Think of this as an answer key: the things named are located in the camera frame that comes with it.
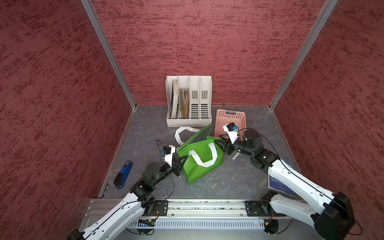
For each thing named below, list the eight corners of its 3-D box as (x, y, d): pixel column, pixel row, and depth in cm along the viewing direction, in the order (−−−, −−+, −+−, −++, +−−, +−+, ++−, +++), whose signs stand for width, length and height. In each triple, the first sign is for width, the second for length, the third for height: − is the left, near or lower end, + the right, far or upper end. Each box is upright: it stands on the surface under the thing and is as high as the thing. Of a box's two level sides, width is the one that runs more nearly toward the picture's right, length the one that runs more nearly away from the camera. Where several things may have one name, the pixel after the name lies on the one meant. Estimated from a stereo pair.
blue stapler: (115, 188, 82) (111, 186, 78) (127, 163, 92) (124, 160, 88) (121, 189, 82) (118, 187, 78) (133, 164, 91) (130, 161, 87)
